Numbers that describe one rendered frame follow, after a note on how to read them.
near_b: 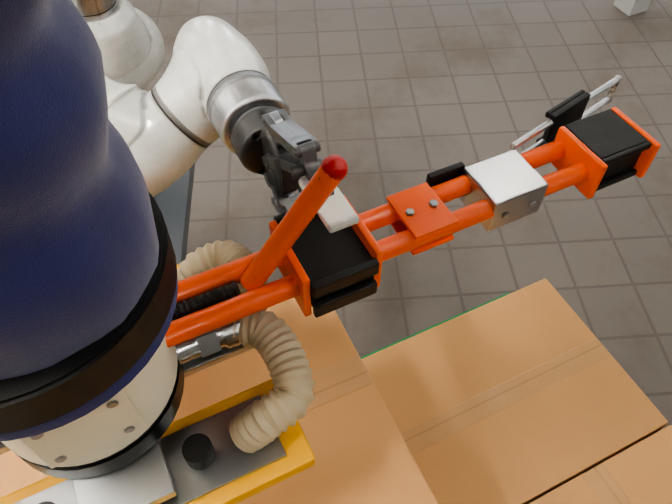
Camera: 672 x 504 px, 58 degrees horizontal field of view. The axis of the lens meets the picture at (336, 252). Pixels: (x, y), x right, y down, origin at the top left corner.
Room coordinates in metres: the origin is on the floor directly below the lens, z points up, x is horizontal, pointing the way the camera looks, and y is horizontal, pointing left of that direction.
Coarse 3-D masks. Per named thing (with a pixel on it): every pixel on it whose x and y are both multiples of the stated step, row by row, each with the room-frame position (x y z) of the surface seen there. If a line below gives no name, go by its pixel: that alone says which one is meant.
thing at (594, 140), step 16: (608, 112) 0.56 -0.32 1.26; (560, 128) 0.53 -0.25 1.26; (576, 128) 0.53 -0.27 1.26; (592, 128) 0.53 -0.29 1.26; (608, 128) 0.53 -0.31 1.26; (624, 128) 0.53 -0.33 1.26; (640, 128) 0.53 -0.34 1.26; (576, 144) 0.51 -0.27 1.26; (592, 144) 0.51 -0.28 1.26; (608, 144) 0.51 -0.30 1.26; (624, 144) 0.51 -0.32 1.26; (640, 144) 0.51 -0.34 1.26; (656, 144) 0.51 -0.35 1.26; (560, 160) 0.52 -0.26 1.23; (576, 160) 0.50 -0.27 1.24; (592, 160) 0.48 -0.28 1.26; (608, 160) 0.48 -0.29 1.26; (624, 160) 0.50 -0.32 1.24; (640, 160) 0.51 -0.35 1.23; (592, 176) 0.48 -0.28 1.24; (608, 176) 0.49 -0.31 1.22; (624, 176) 0.50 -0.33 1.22; (640, 176) 0.50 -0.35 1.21; (592, 192) 0.47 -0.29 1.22
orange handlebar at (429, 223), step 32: (544, 160) 0.50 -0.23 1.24; (416, 192) 0.44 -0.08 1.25; (448, 192) 0.45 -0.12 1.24; (384, 224) 0.41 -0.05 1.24; (416, 224) 0.40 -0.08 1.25; (448, 224) 0.40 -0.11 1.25; (384, 256) 0.37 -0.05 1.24; (192, 288) 0.32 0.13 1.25; (256, 288) 0.32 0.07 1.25; (288, 288) 0.32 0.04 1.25; (192, 320) 0.29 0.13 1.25; (224, 320) 0.29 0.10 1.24
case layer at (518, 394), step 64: (512, 320) 0.72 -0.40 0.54; (576, 320) 0.72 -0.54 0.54; (384, 384) 0.56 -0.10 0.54; (448, 384) 0.56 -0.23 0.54; (512, 384) 0.56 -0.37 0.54; (576, 384) 0.56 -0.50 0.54; (448, 448) 0.43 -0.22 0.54; (512, 448) 0.43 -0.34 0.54; (576, 448) 0.43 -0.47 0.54; (640, 448) 0.43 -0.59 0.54
